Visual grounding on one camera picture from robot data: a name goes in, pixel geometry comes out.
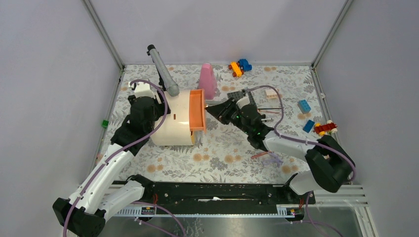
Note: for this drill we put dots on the black makeup brush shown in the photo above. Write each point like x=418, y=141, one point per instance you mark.
x=278, y=108

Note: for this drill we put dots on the grey lego baseplate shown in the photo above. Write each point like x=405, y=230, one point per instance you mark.
x=239, y=94

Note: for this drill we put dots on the pink cone bottle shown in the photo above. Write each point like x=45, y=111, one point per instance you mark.
x=207, y=81

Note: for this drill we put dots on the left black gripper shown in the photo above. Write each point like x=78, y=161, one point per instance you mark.
x=160, y=107

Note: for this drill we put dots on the red yellow toy car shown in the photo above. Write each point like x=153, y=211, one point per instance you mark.
x=328, y=128

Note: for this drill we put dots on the orange and blue toy car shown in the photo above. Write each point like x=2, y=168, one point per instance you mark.
x=239, y=67

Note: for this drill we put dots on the pink handle brush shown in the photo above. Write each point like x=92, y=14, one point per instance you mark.
x=259, y=155

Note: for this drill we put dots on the beige lego brick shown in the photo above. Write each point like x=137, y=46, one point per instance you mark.
x=271, y=94

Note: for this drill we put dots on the green small block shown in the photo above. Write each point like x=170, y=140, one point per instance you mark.
x=105, y=123

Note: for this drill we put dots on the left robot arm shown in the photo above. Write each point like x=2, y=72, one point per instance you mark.
x=86, y=211

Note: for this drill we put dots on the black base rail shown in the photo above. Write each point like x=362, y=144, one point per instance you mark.
x=218, y=198

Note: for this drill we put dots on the light blue lego brick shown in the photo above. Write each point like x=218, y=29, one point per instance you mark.
x=304, y=106

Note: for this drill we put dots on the pink spoolie mascara wand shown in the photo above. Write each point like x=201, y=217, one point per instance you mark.
x=269, y=112

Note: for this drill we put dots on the grey microphone on stand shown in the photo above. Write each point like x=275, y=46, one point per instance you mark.
x=165, y=81

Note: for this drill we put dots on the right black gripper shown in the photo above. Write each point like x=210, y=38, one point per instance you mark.
x=222, y=111

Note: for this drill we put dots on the cream round drawer organizer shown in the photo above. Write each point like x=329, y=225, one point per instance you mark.
x=186, y=120

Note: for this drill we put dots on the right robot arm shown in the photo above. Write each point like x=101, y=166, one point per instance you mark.
x=329, y=165

